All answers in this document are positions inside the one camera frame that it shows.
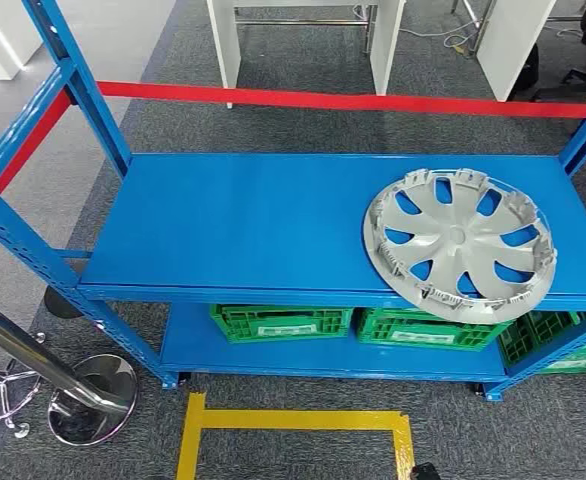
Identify silver plastic wheel hubcap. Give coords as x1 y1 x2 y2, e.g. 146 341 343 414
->
362 167 558 326

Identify blue metal shelf rack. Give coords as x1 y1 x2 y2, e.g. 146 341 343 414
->
0 0 586 403

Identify long red barrier belt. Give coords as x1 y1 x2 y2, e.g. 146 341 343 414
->
95 80 586 121

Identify yellow floor tape square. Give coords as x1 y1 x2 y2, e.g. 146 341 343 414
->
175 392 417 480

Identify white table with metal bars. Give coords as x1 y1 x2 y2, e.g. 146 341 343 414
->
206 0 407 110

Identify black stanchion with dark base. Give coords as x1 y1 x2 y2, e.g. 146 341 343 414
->
43 259 90 321

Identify white table with metal legs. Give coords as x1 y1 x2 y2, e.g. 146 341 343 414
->
450 0 557 103

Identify black bag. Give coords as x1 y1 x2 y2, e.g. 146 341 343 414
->
509 42 541 99

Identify short red barrier belt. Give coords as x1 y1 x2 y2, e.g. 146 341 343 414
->
0 89 73 231

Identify black office chair base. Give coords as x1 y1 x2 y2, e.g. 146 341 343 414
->
528 66 586 106

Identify white floor cable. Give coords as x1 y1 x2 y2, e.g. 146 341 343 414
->
398 16 482 53

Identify chrome stanchion post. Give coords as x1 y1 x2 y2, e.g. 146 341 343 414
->
0 290 140 447

